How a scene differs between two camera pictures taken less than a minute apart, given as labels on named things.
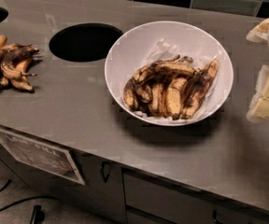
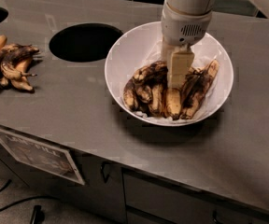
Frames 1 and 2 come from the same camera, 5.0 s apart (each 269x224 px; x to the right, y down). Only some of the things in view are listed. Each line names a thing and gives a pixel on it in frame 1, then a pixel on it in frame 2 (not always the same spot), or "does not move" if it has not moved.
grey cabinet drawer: [148, 199] does not move
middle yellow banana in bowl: [173, 97] does not move
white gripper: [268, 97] to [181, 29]
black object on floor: [37, 215] does not move
